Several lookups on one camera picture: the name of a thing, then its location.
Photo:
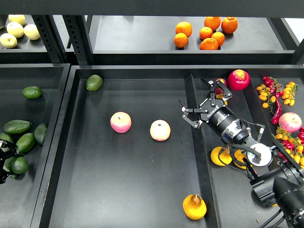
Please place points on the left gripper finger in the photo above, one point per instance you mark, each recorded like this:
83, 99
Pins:
6, 155
4, 174

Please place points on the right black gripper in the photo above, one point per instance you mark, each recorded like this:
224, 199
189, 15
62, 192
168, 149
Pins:
214, 112

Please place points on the yellow pear with brown top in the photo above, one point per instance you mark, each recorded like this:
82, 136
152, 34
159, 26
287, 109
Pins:
194, 207

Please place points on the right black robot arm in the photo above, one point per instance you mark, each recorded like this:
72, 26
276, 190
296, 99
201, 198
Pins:
274, 175

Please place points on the green avocado left edge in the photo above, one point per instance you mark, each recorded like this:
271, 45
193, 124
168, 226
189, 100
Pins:
6, 137

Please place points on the yellow pear near red apples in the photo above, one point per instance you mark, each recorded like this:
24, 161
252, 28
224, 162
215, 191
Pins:
220, 96

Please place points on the green avocado middle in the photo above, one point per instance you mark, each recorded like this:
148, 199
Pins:
25, 143

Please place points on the yellow pear left of row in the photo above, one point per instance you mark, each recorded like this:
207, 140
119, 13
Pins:
223, 159

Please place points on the yellow pear of row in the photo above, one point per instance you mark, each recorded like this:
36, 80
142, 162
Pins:
223, 159
239, 156

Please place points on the yellow pear middle of row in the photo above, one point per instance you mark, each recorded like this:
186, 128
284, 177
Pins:
239, 156

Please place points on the green avocado left tray top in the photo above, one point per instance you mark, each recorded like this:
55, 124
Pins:
32, 92

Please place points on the pale yellow pear front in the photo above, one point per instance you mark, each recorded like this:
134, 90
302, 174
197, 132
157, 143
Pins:
8, 41

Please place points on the pale yellow pear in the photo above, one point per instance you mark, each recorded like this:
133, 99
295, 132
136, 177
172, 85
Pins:
8, 41
15, 29
19, 18
31, 32

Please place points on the green avocado in tray corner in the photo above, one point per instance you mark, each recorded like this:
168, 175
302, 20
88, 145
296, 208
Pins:
94, 82

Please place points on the pale yellow pear right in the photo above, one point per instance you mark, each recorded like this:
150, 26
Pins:
31, 32

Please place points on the pale yellow pear middle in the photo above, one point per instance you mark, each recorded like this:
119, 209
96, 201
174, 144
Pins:
15, 29

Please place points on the pale yellow pear top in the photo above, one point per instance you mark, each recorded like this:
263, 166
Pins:
19, 18

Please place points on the small dark red apple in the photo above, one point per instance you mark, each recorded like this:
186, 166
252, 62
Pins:
218, 90

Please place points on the black left tray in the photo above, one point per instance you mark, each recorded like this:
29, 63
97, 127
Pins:
18, 196

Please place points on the black tray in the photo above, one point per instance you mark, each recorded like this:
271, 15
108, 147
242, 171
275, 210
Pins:
18, 196
98, 178

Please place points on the big red apple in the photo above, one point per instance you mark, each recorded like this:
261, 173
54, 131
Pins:
238, 80

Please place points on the orange cherry tomato bunch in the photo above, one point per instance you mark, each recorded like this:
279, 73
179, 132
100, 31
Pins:
266, 95

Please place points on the pale pink apple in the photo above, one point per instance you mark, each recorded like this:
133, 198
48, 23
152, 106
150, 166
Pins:
160, 130

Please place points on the red chili pepper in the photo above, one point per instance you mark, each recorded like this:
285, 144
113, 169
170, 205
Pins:
278, 112

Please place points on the orange fruit front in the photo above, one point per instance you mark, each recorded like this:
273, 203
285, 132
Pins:
209, 44

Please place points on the orange fruit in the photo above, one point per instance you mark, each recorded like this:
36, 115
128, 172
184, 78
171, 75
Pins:
219, 37
185, 28
180, 40
212, 22
229, 25
205, 32
209, 44

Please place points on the red cherry tomato bunch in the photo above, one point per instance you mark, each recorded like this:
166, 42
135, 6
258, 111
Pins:
272, 86

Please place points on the orange fruit right lower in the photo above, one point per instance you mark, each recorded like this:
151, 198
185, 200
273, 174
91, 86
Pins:
219, 37

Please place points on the orange fruit lower left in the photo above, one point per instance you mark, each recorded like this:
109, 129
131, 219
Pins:
180, 40

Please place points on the orange fruit centre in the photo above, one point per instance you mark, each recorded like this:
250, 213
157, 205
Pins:
205, 32

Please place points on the yellow cherry tomato bunch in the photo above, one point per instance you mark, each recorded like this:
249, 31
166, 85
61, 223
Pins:
289, 93

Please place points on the orange fruit top right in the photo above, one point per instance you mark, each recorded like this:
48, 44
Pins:
229, 25

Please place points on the mixed cherry tomato bunch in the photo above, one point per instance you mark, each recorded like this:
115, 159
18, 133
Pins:
294, 145

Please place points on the orange fruit far left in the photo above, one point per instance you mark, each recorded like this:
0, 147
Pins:
185, 28

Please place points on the pink red apple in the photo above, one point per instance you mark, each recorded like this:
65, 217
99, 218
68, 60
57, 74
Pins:
120, 122

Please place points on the black centre tray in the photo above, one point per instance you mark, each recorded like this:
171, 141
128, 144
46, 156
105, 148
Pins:
98, 178

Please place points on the dark avocado by tray wall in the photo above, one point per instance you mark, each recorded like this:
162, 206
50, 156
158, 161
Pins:
40, 133

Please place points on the black metal shelf frame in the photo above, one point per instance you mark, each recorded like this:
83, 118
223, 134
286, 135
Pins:
270, 9

